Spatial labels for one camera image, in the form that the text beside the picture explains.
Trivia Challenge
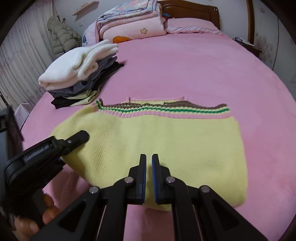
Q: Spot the wooden wall shelf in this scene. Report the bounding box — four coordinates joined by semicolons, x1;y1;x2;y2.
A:
73;1;99;16

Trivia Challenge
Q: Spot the white box by bed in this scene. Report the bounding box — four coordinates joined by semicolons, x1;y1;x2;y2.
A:
14;103;31;130

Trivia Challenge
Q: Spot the yellow striped knit sweater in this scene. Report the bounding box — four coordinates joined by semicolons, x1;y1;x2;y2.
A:
52;99;248;207

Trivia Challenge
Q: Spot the grey folded garment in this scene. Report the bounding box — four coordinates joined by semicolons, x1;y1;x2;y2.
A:
48;54;117;98

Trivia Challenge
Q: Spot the wooden headboard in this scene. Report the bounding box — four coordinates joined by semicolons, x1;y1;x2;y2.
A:
158;0;221;30

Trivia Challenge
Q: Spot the white fleece folded garment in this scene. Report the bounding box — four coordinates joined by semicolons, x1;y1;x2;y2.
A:
38;40;118;91

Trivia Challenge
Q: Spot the dark wooden bed post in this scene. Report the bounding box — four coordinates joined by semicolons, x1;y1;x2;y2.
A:
1;106;23;164

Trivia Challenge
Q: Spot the pink cartoon folded quilt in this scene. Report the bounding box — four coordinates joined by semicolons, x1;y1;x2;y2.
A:
95;1;166;43

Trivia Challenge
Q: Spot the beige curtain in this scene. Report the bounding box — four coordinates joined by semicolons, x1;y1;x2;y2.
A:
1;1;54;109

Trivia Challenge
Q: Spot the wooden nightstand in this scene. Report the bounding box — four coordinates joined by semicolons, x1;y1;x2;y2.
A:
232;37;262;58

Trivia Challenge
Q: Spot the light green folded garment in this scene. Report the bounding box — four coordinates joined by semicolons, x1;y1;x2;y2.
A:
66;87;100;106

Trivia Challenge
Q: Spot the person's left hand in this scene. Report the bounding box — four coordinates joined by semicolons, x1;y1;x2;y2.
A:
14;194;60;240

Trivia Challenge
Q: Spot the pink pillow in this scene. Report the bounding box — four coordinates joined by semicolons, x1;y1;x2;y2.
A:
164;18;223;35

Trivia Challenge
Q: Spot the olive puffer jacket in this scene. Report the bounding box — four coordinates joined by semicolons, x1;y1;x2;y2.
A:
47;16;82;60

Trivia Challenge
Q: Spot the black folded garment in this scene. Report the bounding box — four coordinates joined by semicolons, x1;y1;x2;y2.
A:
51;61;125;109

